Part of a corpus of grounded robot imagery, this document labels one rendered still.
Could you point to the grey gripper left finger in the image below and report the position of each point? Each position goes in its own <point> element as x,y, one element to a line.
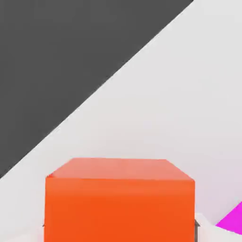
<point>36,236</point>

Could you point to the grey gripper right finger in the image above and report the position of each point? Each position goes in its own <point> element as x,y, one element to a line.
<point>208,232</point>

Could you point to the small orange cube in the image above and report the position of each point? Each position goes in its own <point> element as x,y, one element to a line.
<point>119,208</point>

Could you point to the small magenta cube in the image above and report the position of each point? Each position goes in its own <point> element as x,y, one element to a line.
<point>233,220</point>

